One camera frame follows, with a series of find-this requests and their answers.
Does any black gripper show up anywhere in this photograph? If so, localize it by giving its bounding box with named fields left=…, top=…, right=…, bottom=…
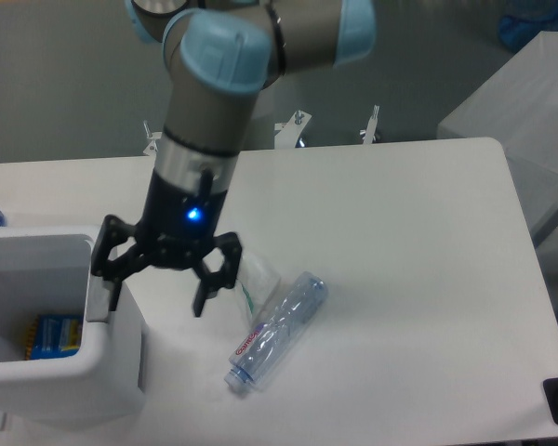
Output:
left=90, top=169, right=243, bottom=318

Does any white push-lid trash can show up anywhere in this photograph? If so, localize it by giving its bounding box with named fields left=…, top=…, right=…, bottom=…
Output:
left=0, top=226, right=148, bottom=424

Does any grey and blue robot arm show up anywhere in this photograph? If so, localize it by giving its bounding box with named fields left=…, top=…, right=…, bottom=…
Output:
left=85, top=1, right=377, bottom=321

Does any crumpled clear plastic wrapper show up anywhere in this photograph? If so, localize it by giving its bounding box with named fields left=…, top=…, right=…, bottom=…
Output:
left=233, top=251, right=281, bottom=325

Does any clear empty plastic bottle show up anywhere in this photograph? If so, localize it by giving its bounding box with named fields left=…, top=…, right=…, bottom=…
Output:
left=224, top=271, right=328, bottom=395

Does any blue yellow package in bin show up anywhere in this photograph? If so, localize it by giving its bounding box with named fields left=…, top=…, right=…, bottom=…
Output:
left=25, top=314, right=83, bottom=361

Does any white covered side table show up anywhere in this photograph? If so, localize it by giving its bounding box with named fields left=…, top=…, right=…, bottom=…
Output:
left=437, top=32, right=558, bottom=239

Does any blue plastic bag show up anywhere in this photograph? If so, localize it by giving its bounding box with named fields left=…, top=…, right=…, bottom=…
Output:
left=498, top=14, right=552, bottom=53

